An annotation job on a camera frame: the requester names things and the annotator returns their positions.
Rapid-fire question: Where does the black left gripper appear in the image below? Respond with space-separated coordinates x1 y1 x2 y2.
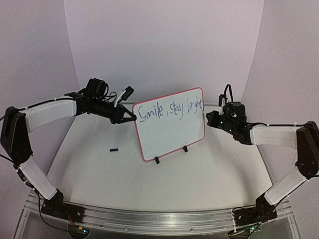
93 98 137 124

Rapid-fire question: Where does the pink framed whiteboard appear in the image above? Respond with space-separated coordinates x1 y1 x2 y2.
132 87 205 162

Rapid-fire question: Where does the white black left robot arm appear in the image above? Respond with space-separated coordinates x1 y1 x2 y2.
0 78 137 217

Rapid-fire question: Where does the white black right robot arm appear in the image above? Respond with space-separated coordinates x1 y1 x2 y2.
206 102 319 217

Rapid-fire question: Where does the aluminium table edge rail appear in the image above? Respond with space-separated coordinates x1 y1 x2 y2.
83 101 241 108

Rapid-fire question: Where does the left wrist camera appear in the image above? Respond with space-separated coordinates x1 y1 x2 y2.
114 86 134 108

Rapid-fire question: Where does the wire whiteboard stand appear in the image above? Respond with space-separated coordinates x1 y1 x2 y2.
154 145 188 164

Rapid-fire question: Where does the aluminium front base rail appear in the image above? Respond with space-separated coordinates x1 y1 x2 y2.
13 192 300 239

